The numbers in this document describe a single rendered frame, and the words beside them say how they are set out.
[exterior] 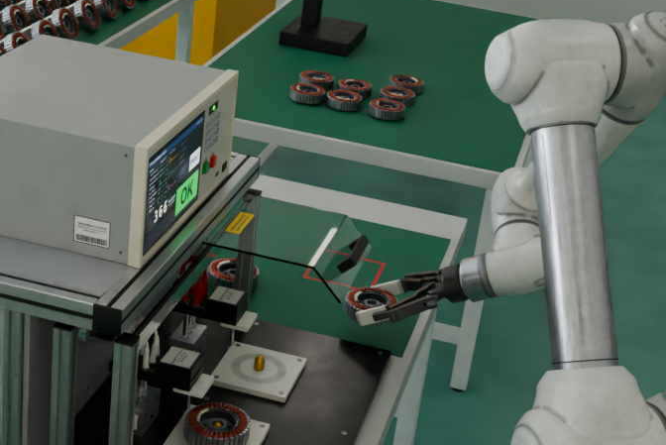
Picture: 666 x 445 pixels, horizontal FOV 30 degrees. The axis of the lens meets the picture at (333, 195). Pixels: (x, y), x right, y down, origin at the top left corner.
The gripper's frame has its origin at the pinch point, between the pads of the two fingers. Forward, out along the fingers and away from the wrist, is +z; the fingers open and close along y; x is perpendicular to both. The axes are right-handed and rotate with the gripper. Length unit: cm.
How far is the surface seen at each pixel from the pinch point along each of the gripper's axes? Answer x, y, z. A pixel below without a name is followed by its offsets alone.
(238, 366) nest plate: 6.1, -28.9, 18.7
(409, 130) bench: 1, 126, 18
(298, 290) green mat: 2.7, 11.4, 19.7
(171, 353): 21, -51, 17
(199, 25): 33, 295, 145
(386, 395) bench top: -10.3, -21.4, -3.9
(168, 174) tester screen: 50, -49, 5
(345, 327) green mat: -3.7, 0.4, 7.9
